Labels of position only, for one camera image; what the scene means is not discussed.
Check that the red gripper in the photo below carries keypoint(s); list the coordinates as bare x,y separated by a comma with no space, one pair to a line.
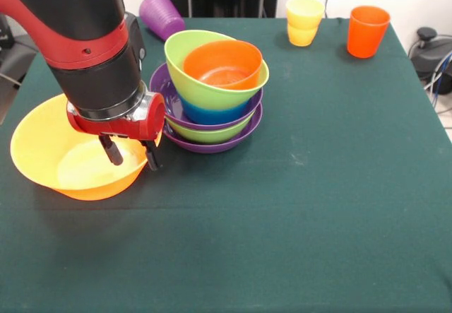
137,125

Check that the purple bowl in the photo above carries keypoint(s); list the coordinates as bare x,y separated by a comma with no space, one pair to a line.
212,147
173,104

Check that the green bowl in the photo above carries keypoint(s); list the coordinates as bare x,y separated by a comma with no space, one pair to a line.
212,134
176,65

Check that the small blue bowl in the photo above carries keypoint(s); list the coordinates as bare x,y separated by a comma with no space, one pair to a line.
215,115

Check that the large orange bowl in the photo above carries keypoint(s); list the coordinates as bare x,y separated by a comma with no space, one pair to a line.
39,150

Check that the small red bowl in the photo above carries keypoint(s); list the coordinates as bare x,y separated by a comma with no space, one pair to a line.
219,58

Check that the purple cup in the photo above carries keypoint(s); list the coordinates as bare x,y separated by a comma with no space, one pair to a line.
160,16

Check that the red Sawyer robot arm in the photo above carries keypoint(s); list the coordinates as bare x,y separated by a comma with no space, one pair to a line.
81,37

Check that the dark green tablecloth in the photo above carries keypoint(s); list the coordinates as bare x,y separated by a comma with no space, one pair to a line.
219,256

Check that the black device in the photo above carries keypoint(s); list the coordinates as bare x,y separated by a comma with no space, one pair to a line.
4,34

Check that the yellow cup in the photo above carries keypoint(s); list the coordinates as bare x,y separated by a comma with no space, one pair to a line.
305,12
302,39

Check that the red orange cup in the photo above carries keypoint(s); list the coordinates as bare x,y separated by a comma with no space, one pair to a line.
365,37

